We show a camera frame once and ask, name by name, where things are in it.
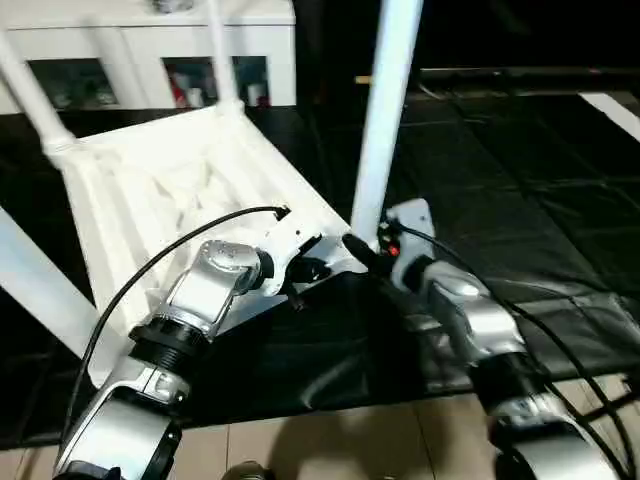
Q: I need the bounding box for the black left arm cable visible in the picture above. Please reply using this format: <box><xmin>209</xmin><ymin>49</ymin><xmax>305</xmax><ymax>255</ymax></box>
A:
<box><xmin>60</xmin><ymin>205</ymin><xmax>293</xmax><ymax>441</ymax></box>

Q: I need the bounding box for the white plastic table top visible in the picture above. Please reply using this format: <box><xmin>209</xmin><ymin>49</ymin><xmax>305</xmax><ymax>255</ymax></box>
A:
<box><xmin>40</xmin><ymin>100</ymin><xmax>373</xmax><ymax>389</ymax></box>

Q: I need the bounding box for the red bottle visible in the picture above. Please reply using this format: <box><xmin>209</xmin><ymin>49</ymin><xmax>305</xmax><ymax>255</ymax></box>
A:
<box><xmin>172</xmin><ymin>75</ymin><xmax>191</xmax><ymax>109</ymax></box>

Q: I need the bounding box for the white glass door cabinet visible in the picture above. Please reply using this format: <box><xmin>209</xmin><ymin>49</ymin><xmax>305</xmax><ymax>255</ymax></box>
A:
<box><xmin>0</xmin><ymin>0</ymin><xmax>297</xmax><ymax>113</ymax></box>

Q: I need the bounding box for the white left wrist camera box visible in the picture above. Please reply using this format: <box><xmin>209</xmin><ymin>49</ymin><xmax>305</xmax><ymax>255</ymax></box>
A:
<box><xmin>258</xmin><ymin>218</ymin><xmax>326</xmax><ymax>299</ymax></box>

